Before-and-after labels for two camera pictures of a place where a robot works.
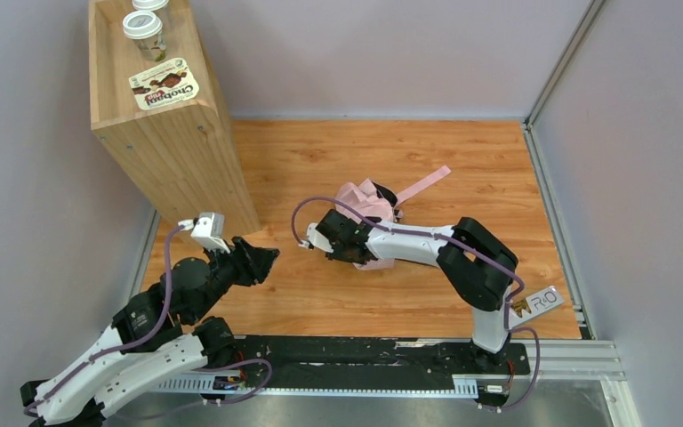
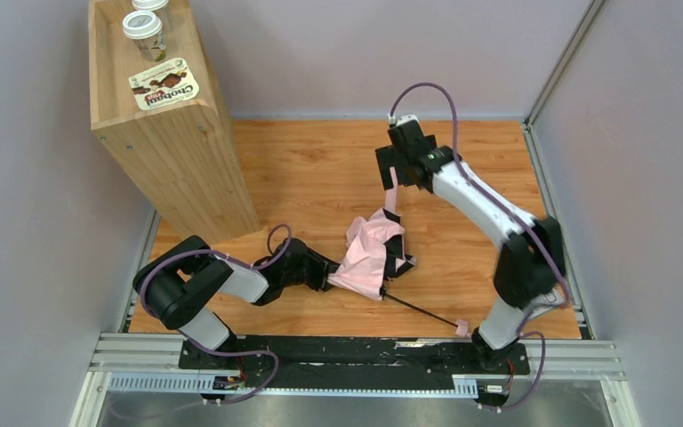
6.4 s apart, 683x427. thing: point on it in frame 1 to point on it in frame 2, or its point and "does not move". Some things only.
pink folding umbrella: (363, 196) to (375, 251)
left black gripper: (245, 262) to (324, 273)
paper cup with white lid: (145, 28) does not move
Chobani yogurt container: (165, 84) does not move
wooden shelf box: (183, 157) does not move
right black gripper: (345, 233) to (389, 162)
